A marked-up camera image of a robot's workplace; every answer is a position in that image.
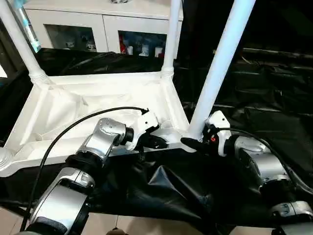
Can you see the brown round hanging knob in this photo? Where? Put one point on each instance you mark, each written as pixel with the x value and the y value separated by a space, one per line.
pixel 115 230

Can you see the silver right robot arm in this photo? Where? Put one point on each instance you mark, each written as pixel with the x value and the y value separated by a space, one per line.
pixel 269 166

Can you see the black flat monitor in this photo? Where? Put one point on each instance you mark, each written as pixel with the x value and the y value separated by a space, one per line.
pixel 276 52

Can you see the white printed figurine mug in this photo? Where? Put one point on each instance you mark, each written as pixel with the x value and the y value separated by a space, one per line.
pixel 90 44
pixel 69 44

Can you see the black plastic mat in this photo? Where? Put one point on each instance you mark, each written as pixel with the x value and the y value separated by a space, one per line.
pixel 269 98

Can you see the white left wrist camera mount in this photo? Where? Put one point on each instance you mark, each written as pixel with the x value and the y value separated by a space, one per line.
pixel 144 124

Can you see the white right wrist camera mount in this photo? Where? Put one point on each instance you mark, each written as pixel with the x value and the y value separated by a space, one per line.
pixel 220 122

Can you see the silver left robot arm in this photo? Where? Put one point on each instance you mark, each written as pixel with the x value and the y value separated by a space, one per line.
pixel 102 139

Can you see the white plastic table top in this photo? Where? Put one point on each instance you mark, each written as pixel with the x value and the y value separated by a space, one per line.
pixel 97 98

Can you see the white glass-door cabinet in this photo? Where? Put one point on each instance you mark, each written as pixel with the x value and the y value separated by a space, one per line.
pixel 97 27

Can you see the white printed cup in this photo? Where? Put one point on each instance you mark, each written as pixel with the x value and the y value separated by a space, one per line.
pixel 144 50

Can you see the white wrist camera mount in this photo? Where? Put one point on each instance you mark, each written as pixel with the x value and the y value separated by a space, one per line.
pixel 144 124
pixel 220 122

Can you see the small white jar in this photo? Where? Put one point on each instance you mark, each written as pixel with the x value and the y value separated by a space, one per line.
pixel 130 50

